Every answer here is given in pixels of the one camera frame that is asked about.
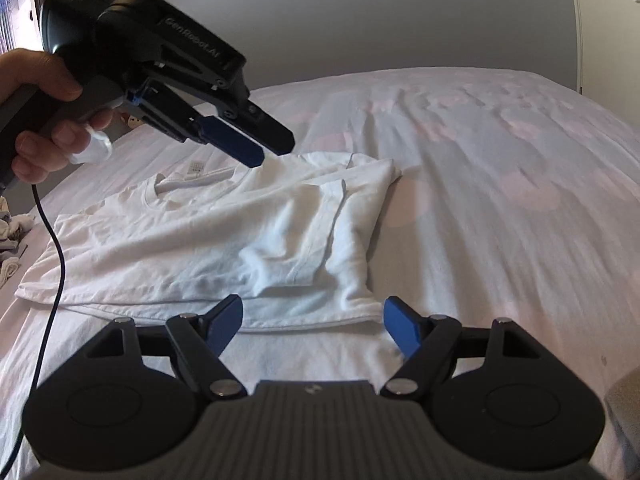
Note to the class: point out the cream wardrobe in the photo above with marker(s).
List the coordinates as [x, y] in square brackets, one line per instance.
[610, 20]

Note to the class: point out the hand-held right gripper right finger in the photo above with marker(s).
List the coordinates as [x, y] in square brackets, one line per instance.
[402, 325]

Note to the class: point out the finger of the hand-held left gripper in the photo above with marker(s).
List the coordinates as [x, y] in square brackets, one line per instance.
[270, 135]
[230, 140]

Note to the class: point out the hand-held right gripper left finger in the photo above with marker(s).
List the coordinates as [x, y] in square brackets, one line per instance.
[225, 322]

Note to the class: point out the white crumpled tissue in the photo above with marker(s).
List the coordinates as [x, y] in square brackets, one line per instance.
[95, 147]

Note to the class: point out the polka-dot bed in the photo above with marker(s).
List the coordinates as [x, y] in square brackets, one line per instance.
[500, 160]

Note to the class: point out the window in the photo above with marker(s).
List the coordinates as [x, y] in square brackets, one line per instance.
[15, 10]

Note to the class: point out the white long-sleeve shirt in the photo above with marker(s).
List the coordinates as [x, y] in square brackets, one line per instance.
[200, 240]

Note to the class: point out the person's left hand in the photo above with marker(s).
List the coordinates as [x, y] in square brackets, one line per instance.
[40, 70]

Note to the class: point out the beige fleece blanket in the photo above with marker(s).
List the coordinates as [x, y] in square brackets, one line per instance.
[625, 405]

